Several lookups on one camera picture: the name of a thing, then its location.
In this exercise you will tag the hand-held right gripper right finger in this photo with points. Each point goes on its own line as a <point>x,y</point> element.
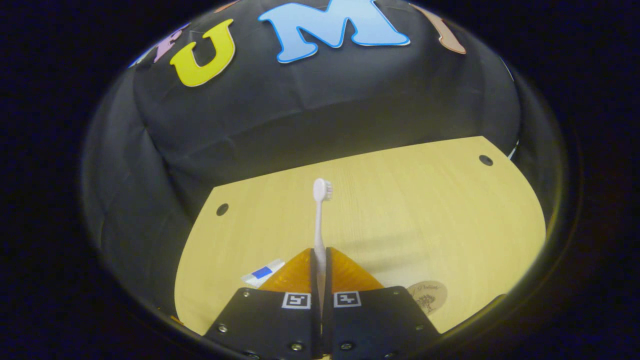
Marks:
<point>375,325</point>

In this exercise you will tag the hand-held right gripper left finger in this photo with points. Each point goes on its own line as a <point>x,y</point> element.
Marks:
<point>270,325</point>

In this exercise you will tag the white toothpaste tube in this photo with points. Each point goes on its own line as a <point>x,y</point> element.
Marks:
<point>262,274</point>

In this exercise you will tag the round cork coaster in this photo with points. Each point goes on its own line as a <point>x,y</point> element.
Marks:
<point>435,297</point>

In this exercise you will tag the white toothbrush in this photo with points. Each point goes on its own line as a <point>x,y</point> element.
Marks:
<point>319,225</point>

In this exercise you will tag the light wooden desktop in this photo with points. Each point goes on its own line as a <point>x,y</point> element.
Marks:
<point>425,215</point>

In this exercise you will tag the black backdrop cloth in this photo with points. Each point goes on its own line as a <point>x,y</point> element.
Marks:
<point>325,115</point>

